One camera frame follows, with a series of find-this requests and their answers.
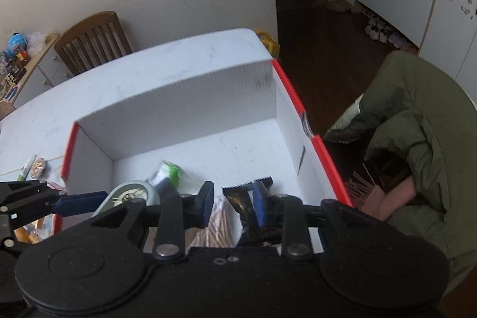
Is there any black snack packet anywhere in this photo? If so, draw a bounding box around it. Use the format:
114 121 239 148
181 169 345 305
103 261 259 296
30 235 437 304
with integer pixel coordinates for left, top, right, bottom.
222 176 275 248

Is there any crumpled clear plastic bag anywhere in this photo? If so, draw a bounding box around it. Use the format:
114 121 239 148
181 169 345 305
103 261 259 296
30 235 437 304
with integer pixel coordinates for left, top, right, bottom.
25 32 49 55

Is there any blue round toy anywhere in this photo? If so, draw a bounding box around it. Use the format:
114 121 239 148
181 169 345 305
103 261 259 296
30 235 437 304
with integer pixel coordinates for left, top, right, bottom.
8 33 26 56

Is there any brown stick snack packet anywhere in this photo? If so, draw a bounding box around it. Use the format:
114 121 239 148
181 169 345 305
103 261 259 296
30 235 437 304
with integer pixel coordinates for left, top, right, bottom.
191 197 240 249

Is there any white cabinet with stickers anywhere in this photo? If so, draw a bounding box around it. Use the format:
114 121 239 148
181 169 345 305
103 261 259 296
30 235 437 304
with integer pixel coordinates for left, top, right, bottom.
417 0 477 89

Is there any white storage box red rim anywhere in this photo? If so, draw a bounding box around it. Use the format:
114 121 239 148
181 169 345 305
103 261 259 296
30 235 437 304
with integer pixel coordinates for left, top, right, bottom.
61 59 354 255

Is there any yellow bag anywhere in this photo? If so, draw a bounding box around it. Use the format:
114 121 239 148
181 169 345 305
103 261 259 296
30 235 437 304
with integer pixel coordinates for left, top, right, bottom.
255 30 280 58

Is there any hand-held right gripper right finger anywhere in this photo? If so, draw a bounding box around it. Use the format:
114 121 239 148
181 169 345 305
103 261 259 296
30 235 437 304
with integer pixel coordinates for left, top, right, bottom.
253 179 358 261

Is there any grey tape roll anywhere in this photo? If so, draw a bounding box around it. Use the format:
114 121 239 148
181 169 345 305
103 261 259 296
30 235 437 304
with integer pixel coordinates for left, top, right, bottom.
91 180 162 218

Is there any row of white shoes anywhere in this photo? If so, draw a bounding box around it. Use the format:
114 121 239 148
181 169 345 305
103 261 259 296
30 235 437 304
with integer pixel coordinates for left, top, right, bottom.
364 13 415 51

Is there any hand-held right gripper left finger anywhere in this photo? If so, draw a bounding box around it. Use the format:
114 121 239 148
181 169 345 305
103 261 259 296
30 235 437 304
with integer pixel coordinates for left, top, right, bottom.
91 181 215 263

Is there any bunny face plush toy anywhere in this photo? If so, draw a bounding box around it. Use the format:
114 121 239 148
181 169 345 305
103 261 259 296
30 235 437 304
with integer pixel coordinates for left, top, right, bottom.
30 159 47 179

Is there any white and green tube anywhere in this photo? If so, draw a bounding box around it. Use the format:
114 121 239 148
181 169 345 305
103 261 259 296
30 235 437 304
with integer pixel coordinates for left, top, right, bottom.
17 154 37 182

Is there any bundle of thin wooden sticks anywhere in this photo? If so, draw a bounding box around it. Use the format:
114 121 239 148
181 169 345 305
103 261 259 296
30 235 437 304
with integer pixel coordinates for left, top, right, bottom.
345 162 377 210

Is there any white sideboard wooden top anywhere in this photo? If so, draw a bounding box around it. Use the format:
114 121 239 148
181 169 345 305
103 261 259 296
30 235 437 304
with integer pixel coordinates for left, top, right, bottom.
0 32 75 110

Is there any pale cushion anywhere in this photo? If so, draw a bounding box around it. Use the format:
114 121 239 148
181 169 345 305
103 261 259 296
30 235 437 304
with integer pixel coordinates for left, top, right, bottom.
323 94 373 144

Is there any brown wooden slatted chair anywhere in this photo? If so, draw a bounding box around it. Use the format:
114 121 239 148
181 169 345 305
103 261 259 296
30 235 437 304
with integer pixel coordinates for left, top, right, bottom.
55 11 134 77

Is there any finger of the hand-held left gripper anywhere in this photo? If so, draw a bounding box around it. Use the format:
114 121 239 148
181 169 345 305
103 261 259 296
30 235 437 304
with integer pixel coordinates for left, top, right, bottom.
0 181 109 229

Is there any green and white packet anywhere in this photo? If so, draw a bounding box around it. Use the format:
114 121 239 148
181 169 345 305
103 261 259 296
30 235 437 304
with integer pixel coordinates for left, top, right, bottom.
147 160 184 197

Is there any clear plastic packet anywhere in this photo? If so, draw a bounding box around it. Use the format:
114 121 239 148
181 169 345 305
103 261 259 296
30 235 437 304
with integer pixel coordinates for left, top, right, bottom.
18 215 57 243

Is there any pile of small toys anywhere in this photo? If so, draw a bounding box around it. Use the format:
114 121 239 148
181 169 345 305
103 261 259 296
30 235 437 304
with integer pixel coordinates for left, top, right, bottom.
0 50 31 103

